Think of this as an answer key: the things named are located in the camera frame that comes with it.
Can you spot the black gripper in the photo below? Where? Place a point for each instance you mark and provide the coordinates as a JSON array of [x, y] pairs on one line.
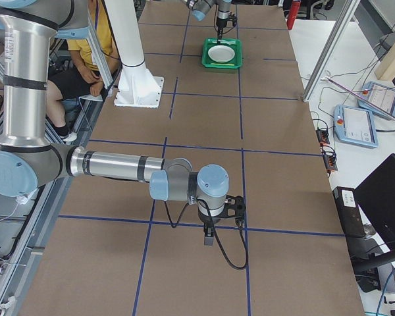
[[207, 218], [220, 18]]

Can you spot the person's hand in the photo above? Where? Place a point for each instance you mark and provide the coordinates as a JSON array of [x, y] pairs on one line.
[[96, 88]]

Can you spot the white round plate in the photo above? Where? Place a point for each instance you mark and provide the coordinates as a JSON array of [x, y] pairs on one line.
[[221, 53]]

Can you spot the yellow plastic spoon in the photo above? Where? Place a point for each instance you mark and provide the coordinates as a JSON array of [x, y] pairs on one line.
[[223, 64]]

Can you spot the green plastic tray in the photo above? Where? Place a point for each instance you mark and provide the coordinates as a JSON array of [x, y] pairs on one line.
[[210, 42]]

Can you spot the red cylinder tube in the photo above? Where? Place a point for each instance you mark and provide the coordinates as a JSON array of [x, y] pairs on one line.
[[292, 14]]

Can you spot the orange black adapter lower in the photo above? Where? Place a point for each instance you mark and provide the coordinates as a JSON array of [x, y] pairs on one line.
[[330, 163]]

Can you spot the orange black adapter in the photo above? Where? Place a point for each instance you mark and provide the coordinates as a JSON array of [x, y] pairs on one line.
[[330, 163], [323, 137]]

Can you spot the black desktop box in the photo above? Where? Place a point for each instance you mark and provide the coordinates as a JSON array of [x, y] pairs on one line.
[[348, 212]]

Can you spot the person in yellow shirt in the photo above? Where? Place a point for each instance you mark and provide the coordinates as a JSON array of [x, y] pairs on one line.
[[76, 81]]

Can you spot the orange black adapter upper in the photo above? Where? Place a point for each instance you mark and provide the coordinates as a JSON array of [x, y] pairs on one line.
[[323, 137]]

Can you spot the blue teach pendant near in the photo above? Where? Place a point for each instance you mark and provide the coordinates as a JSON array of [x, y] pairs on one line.
[[354, 125]]

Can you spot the blue teach pendant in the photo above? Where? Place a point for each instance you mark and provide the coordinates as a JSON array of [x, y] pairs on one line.
[[354, 125], [379, 94]]

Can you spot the black monitor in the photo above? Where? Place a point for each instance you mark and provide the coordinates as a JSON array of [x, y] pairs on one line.
[[376, 197]]

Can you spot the blue teach pendant far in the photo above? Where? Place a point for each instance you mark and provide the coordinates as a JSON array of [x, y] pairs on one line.
[[379, 94]]

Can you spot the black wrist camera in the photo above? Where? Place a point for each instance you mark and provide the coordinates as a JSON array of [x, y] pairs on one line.
[[233, 19], [235, 209]]

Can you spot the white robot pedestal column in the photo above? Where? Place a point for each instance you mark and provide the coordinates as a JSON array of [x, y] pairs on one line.
[[137, 87]]

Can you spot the aluminium frame post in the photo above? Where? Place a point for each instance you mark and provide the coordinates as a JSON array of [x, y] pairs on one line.
[[337, 31]]

